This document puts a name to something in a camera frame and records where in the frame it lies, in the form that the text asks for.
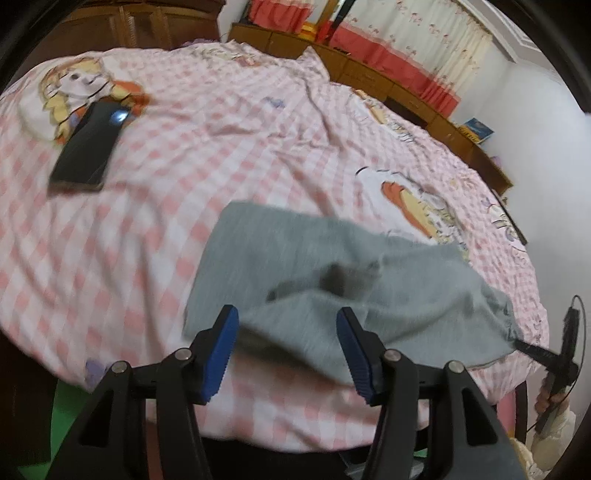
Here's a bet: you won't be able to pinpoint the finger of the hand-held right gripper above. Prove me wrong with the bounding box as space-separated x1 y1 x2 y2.
512 339 561 366

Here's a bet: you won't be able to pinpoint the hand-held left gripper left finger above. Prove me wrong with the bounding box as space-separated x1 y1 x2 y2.
46 305 241 480

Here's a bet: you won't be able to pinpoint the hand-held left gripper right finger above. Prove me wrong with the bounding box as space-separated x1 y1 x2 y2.
336 307 527 480

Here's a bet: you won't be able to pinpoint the grey pants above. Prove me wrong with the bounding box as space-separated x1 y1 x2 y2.
182 202 525 386

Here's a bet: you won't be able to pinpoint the person's right forearm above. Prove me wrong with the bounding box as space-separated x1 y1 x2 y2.
529 406 578 476

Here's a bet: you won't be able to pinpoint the person's right hand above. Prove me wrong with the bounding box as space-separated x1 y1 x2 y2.
534 382 568 417

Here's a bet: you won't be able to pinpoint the pink checkered cartoon bedsheet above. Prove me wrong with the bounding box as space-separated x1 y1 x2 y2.
0 41 550 453

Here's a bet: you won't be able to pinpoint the blue book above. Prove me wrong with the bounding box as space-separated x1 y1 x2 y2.
459 117 495 146

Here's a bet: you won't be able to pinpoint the black smartphone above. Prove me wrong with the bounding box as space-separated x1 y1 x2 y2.
48 100 132 193

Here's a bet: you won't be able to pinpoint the long low wooden cabinet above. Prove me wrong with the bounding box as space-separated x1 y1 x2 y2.
228 22 514 195

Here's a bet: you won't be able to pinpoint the wide floral red-hem curtain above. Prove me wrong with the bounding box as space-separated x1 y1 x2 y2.
330 0 495 116

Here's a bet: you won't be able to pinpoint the yellow round container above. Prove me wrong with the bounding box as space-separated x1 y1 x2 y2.
299 24 329 44

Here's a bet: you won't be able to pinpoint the narrow floral red-hem curtain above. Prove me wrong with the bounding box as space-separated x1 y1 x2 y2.
247 0 338 34

